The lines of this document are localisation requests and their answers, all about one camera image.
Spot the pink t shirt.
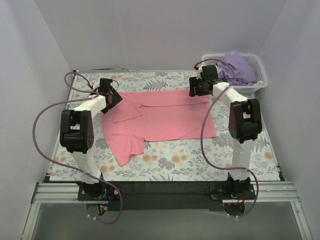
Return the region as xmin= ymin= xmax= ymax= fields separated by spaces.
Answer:
xmin=100 ymin=90 xmax=217 ymax=166

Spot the aluminium frame rail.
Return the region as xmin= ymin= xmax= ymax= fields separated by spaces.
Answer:
xmin=21 ymin=181 xmax=312 ymax=240

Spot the white plastic laundry basket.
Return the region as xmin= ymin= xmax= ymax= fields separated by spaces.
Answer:
xmin=200 ymin=53 xmax=268 ymax=94

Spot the purple t shirt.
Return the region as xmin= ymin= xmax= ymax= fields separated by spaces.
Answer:
xmin=216 ymin=51 xmax=257 ymax=86

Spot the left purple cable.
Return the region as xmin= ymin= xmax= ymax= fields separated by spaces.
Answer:
xmin=32 ymin=71 xmax=123 ymax=225

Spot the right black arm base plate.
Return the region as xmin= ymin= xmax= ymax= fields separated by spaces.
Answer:
xmin=208 ymin=182 xmax=256 ymax=200

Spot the purple cable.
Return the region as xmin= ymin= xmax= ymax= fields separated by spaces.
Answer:
xmin=193 ymin=58 xmax=260 ymax=219
xmin=32 ymin=71 xmax=123 ymax=225

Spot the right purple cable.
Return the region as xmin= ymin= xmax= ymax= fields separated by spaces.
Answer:
xmin=193 ymin=58 xmax=260 ymax=219

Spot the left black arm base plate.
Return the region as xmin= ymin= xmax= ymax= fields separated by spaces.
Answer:
xmin=77 ymin=183 xmax=122 ymax=201

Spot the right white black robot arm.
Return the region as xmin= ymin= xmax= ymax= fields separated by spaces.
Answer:
xmin=189 ymin=63 xmax=262 ymax=199

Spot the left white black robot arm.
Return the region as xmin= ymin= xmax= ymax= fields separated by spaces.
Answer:
xmin=59 ymin=78 xmax=123 ymax=200

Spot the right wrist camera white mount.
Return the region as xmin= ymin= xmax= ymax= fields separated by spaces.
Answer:
xmin=193 ymin=62 xmax=204 ymax=80

